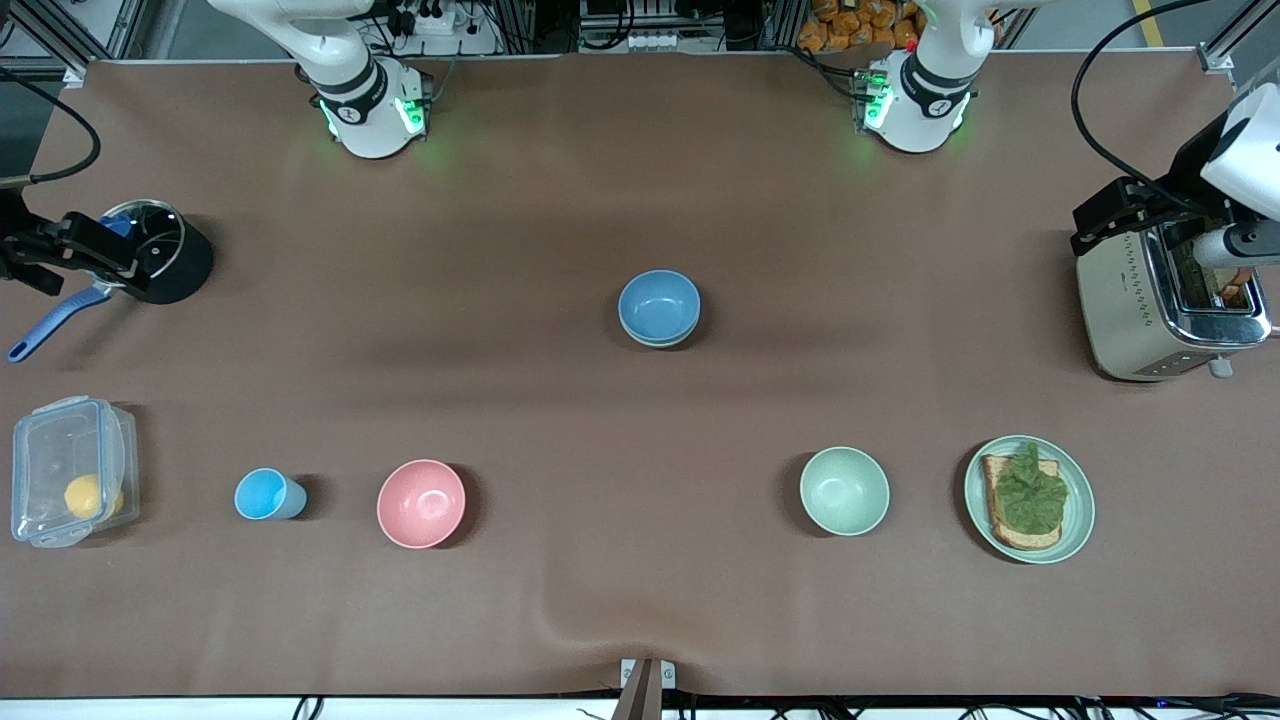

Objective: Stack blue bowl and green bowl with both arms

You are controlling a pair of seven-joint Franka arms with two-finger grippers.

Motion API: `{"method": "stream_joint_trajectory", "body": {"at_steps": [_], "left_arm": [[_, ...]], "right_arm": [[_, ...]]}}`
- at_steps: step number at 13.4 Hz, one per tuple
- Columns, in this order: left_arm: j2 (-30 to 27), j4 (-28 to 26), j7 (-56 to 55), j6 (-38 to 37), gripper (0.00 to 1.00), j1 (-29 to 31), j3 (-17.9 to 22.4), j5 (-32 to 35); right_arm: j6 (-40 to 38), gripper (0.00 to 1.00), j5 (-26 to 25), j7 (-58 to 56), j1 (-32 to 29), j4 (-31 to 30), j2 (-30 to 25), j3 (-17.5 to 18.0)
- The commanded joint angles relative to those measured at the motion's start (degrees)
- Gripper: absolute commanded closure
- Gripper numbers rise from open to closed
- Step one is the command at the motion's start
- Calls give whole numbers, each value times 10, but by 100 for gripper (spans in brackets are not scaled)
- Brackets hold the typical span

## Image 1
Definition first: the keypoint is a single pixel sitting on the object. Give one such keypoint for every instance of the blue bowl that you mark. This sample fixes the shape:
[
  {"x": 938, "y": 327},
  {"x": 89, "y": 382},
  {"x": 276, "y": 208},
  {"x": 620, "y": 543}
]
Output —
[{"x": 658, "y": 303}]

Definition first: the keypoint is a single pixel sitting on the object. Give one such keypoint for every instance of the light green plate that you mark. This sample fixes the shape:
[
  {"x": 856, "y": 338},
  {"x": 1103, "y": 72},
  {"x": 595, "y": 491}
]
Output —
[{"x": 1080, "y": 510}]

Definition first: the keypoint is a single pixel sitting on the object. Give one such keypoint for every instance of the blue plastic cup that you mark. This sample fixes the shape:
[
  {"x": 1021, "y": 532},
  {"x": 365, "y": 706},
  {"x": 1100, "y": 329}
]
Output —
[{"x": 262, "y": 494}]

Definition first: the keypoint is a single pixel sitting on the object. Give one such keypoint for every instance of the clear plastic lidded container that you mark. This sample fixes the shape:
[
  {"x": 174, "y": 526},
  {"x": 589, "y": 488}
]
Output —
[{"x": 50, "y": 450}]

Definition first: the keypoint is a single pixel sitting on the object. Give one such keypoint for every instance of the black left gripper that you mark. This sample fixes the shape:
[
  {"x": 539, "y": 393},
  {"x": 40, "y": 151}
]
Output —
[{"x": 1187, "y": 172}]

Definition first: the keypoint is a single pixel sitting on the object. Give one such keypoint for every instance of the aluminium frame profile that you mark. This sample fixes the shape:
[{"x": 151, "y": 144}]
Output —
[
  {"x": 60, "y": 35},
  {"x": 1240, "y": 30}
]

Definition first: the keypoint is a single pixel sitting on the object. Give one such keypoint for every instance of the brown toast slice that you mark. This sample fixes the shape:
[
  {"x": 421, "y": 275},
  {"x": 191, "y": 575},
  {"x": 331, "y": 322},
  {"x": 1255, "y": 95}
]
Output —
[{"x": 1238, "y": 285}]

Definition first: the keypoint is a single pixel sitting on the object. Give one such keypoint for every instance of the glass lid with blue knob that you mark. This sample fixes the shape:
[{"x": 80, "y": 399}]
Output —
[{"x": 158, "y": 240}]

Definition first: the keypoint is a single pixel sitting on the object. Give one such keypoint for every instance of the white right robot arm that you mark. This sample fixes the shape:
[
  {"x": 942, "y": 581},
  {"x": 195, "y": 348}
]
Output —
[{"x": 365, "y": 110}]

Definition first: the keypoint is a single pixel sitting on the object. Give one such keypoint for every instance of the light green bowl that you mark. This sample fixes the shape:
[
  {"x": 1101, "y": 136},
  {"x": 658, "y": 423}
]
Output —
[
  {"x": 660, "y": 343},
  {"x": 844, "y": 490}
]

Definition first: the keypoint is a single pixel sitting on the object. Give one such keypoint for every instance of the green lettuce leaf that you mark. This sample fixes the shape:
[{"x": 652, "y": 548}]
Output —
[{"x": 1030, "y": 495}]

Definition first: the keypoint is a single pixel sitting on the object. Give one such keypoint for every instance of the small white power strip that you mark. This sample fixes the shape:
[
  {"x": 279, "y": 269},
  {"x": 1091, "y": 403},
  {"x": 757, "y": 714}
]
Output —
[{"x": 655, "y": 41}]

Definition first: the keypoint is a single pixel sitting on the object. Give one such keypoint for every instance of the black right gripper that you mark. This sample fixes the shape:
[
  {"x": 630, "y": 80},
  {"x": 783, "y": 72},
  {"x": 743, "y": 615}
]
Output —
[{"x": 12, "y": 247}]

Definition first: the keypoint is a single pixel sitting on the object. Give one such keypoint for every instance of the yellow lemon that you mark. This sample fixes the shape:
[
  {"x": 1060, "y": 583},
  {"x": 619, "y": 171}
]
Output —
[{"x": 85, "y": 496}]

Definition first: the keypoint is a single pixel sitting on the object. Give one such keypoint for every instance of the bag of orange snacks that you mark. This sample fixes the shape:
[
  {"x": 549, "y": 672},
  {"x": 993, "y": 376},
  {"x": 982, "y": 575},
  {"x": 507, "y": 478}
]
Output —
[{"x": 850, "y": 25}]

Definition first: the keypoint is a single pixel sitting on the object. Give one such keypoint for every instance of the brown table cover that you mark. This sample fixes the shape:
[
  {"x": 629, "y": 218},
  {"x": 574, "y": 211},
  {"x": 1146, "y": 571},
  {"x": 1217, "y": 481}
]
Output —
[{"x": 640, "y": 600}]

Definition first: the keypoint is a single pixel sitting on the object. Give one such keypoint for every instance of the pink bowl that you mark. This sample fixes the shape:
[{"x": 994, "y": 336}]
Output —
[{"x": 421, "y": 503}]

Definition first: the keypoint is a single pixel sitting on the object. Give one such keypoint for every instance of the beige and chrome toaster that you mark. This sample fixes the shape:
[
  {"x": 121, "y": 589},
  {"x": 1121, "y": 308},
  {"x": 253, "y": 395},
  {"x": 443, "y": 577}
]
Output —
[{"x": 1115, "y": 300}]

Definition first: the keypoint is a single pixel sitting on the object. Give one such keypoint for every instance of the toasted bread slice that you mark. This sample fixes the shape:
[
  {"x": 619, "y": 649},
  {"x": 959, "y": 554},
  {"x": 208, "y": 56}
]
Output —
[{"x": 1020, "y": 540}]

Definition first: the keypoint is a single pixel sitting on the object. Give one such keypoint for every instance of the grey metal bracket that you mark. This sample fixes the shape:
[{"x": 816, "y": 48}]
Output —
[{"x": 647, "y": 685}]

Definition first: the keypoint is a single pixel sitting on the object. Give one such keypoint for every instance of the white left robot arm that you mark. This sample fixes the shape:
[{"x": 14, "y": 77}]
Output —
[{"x": 915, "y": 110}]

